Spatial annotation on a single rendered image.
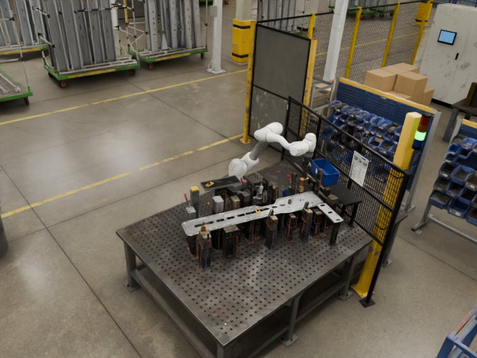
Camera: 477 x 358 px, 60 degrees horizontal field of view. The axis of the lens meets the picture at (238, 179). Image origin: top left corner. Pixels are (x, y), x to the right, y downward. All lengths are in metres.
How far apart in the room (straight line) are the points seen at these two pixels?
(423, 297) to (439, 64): 6.41
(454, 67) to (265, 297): 7.72
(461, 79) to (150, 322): 8.12
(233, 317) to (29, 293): 2.27
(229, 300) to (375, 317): 1.68
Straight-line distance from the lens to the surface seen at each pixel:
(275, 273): 3.63
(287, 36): 6.07
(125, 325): 4.19
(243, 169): 4.42
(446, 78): 10.22
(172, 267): 3.64
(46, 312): 4.48
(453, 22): 10.07
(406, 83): 8.16
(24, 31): 12.18
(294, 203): 3.94
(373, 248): 4.26
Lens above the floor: 3.23
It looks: 32 degrees down
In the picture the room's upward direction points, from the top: 4 degrees clockwise
